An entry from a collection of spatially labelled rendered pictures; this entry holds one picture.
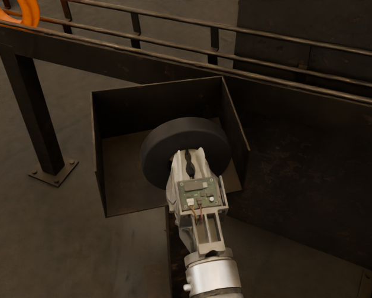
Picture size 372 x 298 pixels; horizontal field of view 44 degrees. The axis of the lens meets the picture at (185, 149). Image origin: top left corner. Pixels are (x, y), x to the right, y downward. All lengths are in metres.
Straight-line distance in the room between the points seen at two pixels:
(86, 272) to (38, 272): 0.15
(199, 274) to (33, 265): 0.95
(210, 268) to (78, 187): 1.08
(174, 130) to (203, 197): 0.13
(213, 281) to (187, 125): 0.24
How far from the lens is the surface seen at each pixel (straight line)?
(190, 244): 0.70
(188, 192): 0.67
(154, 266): 1.46
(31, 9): 1.26
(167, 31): 2.35
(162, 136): 0.73
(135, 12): 1.14
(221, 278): 0.65
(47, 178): 1.72
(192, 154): 0.76
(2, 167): 1.82
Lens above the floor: 1.30
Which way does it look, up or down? 48 degrees down
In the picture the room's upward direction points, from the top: straight up
